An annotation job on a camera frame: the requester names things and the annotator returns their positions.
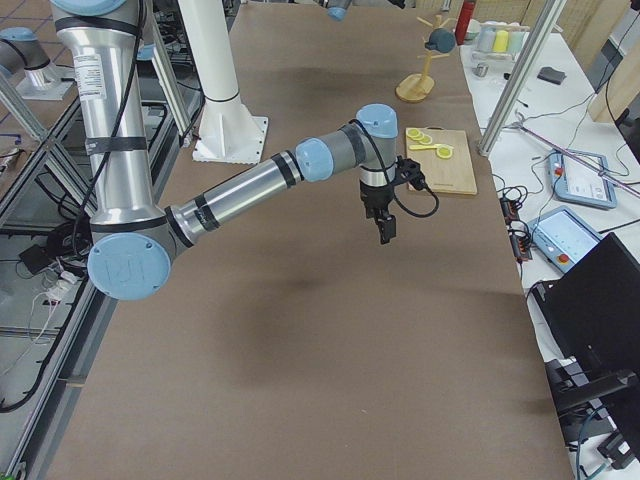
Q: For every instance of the lemon slice under knife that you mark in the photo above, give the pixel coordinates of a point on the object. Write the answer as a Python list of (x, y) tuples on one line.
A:
[(444, 151)]

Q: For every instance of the yellow cup lying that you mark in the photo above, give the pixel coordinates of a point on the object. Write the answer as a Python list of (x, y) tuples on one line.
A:
[(501, 41)]

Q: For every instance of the aluminium frame post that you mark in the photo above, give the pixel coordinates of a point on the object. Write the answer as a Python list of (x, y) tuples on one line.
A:
[(533, 46)]

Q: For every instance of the wooden cup storage rack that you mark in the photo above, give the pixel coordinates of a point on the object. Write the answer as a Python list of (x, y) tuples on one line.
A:
[(417, 86)]

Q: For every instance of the grey cup lying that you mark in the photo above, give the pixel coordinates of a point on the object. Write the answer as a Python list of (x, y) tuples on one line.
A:
[(486, 39)]

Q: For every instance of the blue teach pendant tablet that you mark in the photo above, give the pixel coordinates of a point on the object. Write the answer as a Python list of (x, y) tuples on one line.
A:
[(563, 237)]

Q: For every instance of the red cylinder bottle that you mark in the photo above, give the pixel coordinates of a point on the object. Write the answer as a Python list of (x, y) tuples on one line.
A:
[(463, 20)]

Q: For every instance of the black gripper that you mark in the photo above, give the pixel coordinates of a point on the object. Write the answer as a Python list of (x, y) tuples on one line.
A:
[(374, 196)]

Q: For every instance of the wooden cutting board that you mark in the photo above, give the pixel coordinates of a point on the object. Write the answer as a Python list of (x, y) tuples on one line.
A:
[(452, 176)]

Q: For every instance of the light blue cup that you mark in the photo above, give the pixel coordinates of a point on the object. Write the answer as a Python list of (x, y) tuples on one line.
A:
[(515, 42)]

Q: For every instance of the yellow plastic knife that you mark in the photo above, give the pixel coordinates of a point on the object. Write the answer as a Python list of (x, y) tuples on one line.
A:
[(430, 146)]

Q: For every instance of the blue mug yellow inside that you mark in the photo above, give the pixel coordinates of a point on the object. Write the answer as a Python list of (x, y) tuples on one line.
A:
[(440, 40)]

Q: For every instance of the black square sensor pad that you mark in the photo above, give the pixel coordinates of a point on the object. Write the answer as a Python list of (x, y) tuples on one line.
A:
[(551, 75)]

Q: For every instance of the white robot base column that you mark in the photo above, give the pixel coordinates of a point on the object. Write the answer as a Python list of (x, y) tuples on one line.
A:
[(227, 131)]

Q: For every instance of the black monitor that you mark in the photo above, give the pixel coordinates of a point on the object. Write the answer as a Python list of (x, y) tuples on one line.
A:
[(593, 314)]

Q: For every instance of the small metal cup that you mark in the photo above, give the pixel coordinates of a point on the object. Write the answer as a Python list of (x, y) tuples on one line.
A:
[(481, 70)]

